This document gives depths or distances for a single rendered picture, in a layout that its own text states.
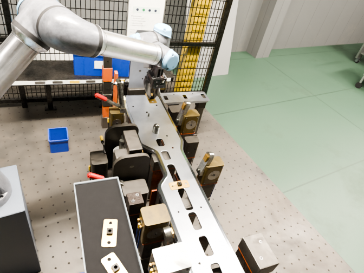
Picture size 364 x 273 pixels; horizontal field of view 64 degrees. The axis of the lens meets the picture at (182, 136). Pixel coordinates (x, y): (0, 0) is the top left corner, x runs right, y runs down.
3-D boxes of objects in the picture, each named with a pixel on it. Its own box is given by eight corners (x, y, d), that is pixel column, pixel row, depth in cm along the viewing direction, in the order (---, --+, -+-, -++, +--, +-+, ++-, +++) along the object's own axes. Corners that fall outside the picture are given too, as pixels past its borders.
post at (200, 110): (196, 135, 194) (207, 99, 175) (190, 136, 192) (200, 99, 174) (194, 130, 197) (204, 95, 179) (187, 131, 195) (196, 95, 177)
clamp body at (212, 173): (211, 211, 150) (231, 164, 128) (190, 215, 146) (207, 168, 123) (206, 201, 154) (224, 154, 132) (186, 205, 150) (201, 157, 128)
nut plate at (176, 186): (186, 180, 122) (187, 177, 122) (190, 187, 120) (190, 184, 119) (168, 183, 119) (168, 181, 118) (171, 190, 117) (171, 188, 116)
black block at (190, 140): (193, 180, 164) (205, 141, 145) (176, 182, 160) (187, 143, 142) (189, 173, 168) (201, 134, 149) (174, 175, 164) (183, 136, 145)
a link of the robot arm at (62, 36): (64, 17, 70) (186, 50, 109) (43, 1, 75) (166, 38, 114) (53, 62, 75) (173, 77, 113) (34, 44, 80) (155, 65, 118)
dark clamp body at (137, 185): (140, 247, 128) (149, 193, 104) (112, 254, 124) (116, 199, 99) (135, 233, 133) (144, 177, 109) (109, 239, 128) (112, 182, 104)
